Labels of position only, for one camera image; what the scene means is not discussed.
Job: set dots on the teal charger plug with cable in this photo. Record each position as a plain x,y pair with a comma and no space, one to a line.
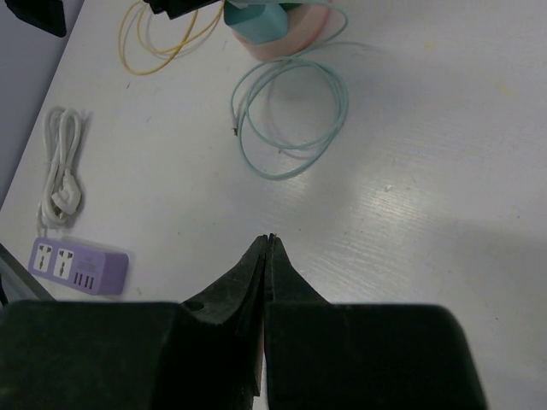
257,23

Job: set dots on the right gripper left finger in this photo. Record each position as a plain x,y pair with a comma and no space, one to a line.
203,353

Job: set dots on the purple power strip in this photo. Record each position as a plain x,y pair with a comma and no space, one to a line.
89,269

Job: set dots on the round pink power strip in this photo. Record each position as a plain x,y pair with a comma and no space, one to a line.
305,23

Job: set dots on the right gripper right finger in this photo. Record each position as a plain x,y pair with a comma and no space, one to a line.
322,355

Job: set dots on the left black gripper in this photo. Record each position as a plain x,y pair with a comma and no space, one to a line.
176,8

